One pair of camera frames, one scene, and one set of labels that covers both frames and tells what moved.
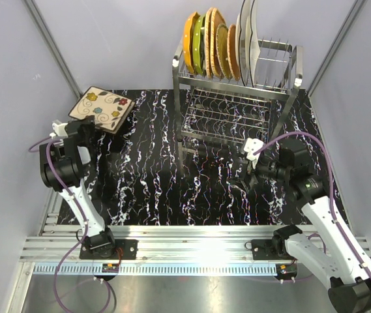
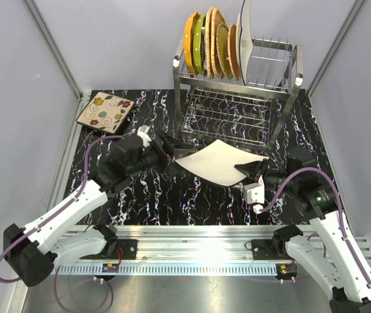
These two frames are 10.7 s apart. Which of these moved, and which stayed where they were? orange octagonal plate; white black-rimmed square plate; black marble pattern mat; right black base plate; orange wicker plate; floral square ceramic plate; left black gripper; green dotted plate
Moved: left black gripper; floral square ceramic plate
Stayed: orange octagonal plate; black marble pattern mat; green dotted plate; orange wicker plate; right black base plate; white black-rimmed square plate
